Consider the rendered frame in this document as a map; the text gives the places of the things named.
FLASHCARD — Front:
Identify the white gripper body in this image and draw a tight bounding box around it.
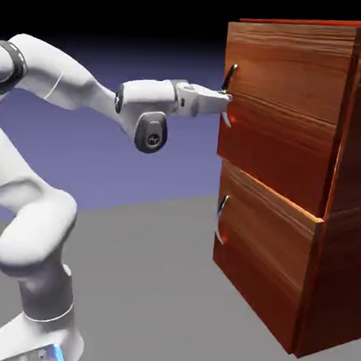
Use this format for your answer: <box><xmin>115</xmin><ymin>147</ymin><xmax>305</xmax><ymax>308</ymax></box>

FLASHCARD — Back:
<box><xmin>191</xmin><ymin>83</ymin><xmax>234</xmax><ymax>120</ymax></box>

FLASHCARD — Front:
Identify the long curved metal handle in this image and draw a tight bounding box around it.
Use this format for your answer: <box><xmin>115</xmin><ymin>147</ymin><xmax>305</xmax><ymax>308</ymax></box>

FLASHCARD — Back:
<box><xmin>216</xmin><ymin>63</ymin><xmax>239</xmax><ymax>129</ymax></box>

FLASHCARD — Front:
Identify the large wooden cabinet door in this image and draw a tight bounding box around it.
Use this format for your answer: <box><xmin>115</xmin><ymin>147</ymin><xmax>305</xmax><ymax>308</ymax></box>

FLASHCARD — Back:
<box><xmin>213</xmin><ymin>20</ymin><xmax>361</xmax><ymax>221</ymax></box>

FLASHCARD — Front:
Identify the small wooden cabinet door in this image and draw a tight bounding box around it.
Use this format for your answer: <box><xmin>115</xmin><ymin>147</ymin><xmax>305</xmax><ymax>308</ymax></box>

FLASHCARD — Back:
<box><xmin>208</xmin><ymin>158</ymin><xmax>328</xmax><ymax>355</ymax></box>

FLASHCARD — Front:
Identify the reddish wooden cabinet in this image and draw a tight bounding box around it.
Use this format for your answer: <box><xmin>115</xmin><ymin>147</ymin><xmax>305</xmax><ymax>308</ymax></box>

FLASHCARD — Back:
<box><xmin>205</xmin><ymin>13</ymin><xmax>361</xmax><ymax>361</ymax></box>

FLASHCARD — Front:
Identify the short curved metal handle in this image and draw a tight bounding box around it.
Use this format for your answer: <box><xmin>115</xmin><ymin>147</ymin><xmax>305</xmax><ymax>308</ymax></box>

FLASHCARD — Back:
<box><xmin>214</xmin><ymin>194</ymin><xmax>231</xmax><ymax>246</ymax></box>

